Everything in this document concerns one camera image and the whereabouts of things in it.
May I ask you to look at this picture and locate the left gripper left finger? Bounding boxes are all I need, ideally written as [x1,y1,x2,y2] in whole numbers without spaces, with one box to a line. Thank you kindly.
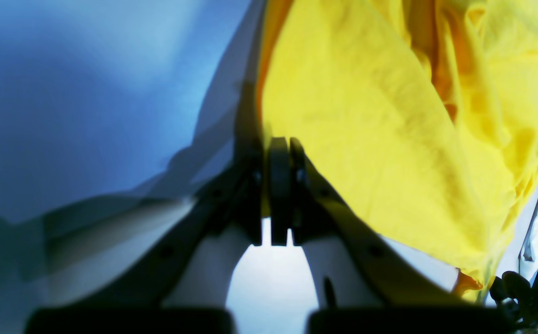
[26,138,290,334]

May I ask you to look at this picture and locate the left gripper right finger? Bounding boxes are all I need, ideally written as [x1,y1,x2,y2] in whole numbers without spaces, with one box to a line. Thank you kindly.
[289,139,515,334]

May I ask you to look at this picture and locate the yellow orange t-shirt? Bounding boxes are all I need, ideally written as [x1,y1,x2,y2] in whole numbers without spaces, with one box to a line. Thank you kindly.
[257,0,538,303]

